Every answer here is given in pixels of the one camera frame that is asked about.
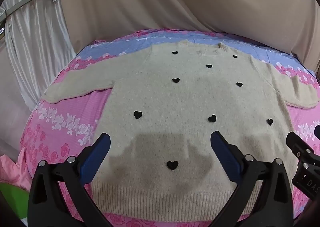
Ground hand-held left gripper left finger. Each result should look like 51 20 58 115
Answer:
27 132 112 227

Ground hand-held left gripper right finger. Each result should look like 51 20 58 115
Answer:
210 130 294 227

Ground cream sweater with black hearts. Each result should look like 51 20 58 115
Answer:
43 39 319 223

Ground pink floral blanket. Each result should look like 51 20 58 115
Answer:
19 28 320 227

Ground pink cloth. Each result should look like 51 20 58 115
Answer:
0 147 34 189

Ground green object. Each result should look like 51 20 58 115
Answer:
0 182 30 227

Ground white satin curtain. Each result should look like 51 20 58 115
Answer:
0 0 77 127

